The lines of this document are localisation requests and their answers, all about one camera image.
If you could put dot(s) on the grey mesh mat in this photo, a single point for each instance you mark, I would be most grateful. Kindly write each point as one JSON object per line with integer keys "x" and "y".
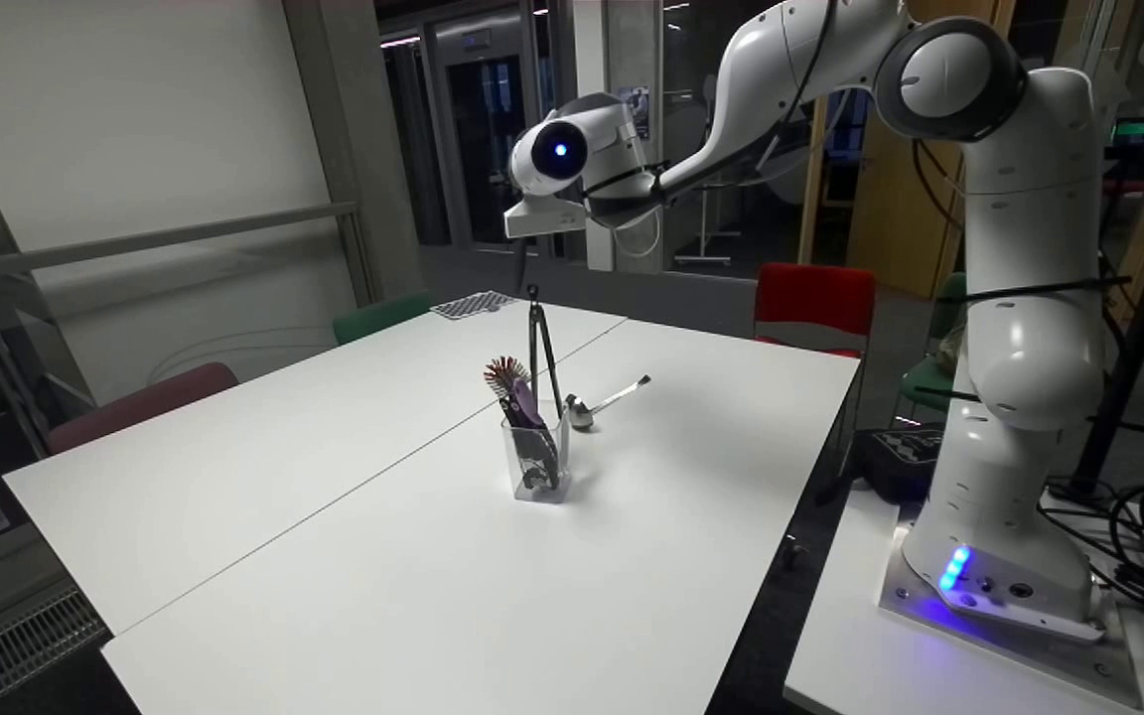
{"x": 472, "y": 305}

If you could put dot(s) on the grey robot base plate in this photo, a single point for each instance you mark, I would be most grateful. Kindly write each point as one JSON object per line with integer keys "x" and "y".
{"x": 1102, "y": 660}

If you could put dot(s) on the dark red chair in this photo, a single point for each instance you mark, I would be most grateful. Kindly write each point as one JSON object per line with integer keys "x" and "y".
{"x": 136, "y": 402}

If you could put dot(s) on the black control box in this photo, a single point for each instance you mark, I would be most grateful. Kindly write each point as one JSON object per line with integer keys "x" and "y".
{"x": 896, "y": 464}

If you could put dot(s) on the purple bristle brush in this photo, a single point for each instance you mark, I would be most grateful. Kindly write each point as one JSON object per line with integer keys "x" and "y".
{"x": 513, "y": 398}

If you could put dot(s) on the black camera stand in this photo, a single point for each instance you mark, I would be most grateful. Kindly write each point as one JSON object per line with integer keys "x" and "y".
{"x": 1136, "y": 345}

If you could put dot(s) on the green chair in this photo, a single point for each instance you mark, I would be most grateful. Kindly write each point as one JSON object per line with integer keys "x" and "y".
{"x": 380, "y": 321}

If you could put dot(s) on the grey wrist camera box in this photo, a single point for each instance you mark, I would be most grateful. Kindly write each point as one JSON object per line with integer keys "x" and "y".
{"x": 544, "y": 219}

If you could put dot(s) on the grey metal handrail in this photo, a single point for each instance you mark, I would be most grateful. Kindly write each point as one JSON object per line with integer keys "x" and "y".
{"x": 136, "y": 243}

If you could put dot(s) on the green object behind robot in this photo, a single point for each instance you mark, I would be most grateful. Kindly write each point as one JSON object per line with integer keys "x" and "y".
{"x": 925, "y": 387}

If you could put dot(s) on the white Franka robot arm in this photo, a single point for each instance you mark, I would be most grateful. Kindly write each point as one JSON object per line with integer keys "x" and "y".
{"x": 1036, "y": 345}

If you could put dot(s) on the clear glass cup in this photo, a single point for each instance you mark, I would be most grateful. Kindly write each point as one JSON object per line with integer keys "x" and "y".
{"x": 537, "y": 469}

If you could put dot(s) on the black kitchen tongs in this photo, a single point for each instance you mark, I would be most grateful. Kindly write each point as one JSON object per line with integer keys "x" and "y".
{"x": 544, "y": 359}

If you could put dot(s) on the silver metal spoon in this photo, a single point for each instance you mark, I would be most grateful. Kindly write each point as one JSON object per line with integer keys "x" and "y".
{"x": 578, "y": 415}

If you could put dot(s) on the bright red chair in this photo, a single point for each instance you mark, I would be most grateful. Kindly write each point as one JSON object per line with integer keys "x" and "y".
{"x": 815, "y": 305}

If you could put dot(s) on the metal floor vent grille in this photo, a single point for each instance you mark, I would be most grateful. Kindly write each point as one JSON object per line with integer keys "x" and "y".
{"x": 9, "y": 656}

